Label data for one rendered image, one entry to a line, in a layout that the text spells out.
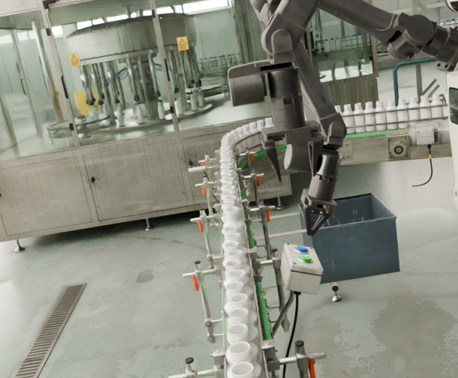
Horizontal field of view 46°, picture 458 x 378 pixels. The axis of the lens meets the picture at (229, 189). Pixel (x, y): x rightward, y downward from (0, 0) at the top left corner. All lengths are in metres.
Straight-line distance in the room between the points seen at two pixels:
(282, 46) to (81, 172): 4.29
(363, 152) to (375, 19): 1.85
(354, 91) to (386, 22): 5.53
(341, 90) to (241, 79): 6.00
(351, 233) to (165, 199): 3.25
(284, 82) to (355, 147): 2.29
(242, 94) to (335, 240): 1.14
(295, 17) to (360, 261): 1.27
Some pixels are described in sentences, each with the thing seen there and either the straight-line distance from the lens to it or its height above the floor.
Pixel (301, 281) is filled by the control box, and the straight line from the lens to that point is 1.34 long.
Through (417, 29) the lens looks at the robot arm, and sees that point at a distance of 1.46.
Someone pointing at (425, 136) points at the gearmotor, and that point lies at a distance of 3.05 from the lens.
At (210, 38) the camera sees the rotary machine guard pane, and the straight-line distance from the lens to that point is 4.86.
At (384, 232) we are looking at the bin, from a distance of 2.05.
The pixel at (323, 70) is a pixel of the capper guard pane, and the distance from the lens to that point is 6.89.
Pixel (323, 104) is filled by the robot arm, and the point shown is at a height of 1.48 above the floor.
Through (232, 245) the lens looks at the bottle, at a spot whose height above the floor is 1.15.
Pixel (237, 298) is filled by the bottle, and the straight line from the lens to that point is 1.12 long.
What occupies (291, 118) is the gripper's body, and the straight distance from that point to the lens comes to 0.97.
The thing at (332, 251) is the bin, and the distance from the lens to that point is 2.03.
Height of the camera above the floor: 1.67
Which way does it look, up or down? 16 degrees down
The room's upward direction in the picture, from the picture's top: 10 degrees counter-clockwise
